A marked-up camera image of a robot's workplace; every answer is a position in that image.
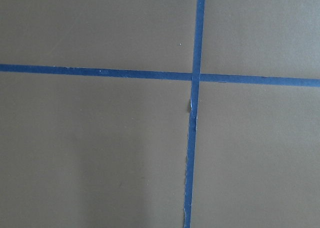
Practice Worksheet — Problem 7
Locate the blue tape strip lengthwise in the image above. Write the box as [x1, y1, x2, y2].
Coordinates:
[183, 0, 206, 227]

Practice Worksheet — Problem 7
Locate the blue tape strip crosswise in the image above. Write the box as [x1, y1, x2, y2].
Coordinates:
[0, 64, 320, 88]

